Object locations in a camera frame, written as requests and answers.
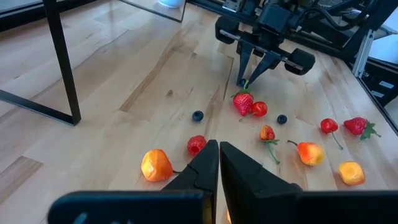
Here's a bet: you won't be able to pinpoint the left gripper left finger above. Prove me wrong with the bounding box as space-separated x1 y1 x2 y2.
163 139 220 200

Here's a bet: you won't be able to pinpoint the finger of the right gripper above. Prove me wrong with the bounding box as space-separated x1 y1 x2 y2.
248 52 280 85
236 42 254 85

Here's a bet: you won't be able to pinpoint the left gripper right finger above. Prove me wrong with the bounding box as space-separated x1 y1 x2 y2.
220 141 302 224

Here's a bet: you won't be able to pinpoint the red cherry with green stem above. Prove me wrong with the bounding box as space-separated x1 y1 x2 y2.
238 101 269 122
320 117 345 151

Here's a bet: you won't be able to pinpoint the large red strawberry green leaves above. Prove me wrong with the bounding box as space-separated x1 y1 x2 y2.
343 116 382 141

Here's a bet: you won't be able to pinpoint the red raspberry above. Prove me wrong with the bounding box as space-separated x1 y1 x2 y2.
187 134 208 156

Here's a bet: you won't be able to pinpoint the red strawberry with green leaves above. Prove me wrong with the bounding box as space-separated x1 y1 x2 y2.
230 80 255 118

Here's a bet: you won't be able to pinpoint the orange peach with dark stem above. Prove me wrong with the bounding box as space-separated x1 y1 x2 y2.
141 148 183 183

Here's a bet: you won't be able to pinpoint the small orange-red strawberry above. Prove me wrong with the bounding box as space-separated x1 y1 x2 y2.
259 124 281 166

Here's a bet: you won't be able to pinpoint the yellow-orange peach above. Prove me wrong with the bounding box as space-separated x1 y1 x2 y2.
286 139 325 167

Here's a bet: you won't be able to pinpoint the large orange peach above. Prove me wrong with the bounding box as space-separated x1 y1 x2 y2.
338 161 366 187

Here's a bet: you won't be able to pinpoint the wooden shelf with black legs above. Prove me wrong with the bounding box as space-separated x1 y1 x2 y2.
0 0 187 126

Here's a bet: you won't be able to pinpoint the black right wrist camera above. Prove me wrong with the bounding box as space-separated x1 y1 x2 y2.
257 4 293 35

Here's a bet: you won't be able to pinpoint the black frame crossbar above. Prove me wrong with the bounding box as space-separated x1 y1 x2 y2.
0 0 97 34

